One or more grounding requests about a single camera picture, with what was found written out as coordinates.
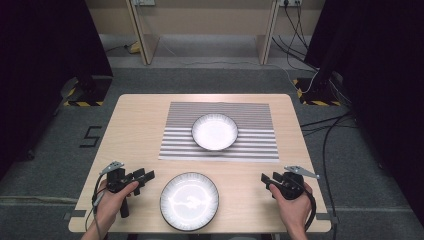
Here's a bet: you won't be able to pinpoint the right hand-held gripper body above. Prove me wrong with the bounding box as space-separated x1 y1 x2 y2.
273 165 320 201

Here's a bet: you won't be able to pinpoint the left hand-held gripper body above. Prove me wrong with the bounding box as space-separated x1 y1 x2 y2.
99 161 136 219

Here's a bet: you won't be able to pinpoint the white plate with dark rim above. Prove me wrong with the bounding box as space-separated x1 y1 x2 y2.
159 171 220 232
190 113 240 152

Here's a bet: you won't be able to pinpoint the person's left hand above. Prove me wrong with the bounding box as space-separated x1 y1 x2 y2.
95 180 140 228

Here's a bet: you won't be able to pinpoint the person's right hand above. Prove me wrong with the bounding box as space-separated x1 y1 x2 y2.
268 181 315 232

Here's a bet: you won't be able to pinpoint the grey striped placemat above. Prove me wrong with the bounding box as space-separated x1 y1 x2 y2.
158 100 281 163

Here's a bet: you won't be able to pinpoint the grey tape piece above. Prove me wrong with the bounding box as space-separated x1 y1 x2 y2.
315 212 340 225
62 209 88 221

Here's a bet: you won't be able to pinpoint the stand base with hazard tape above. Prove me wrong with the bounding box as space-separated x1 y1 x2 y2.
292 77 343 107
62 75 113 108

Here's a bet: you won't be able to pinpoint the small yellow floor item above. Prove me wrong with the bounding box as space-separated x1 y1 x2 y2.
125 40 142 55

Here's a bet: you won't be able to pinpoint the wooden desk leg panel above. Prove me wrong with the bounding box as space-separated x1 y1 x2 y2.
254 0 280 66
125 0 161 66

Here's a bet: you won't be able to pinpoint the black curtain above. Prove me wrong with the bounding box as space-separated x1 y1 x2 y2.
303 0 424 228
0 0 114 181

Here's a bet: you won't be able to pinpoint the left hand-held gripper cable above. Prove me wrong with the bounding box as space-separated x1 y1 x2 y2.
84 173 108 240

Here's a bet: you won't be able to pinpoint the hand-held gripper cable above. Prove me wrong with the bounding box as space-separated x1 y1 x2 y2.
84 173 108 240
292 179 317 233

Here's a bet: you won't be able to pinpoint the right hand-held gripper cable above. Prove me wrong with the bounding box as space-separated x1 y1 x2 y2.
292 179 317 233

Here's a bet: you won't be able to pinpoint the black floor cables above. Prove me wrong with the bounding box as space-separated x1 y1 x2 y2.
299 111 359 240

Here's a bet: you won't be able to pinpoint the thin white floor cable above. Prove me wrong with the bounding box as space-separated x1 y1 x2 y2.
159 35 320 95

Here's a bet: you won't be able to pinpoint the black cables from wall socket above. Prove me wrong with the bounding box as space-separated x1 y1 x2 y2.
271 3 322 72

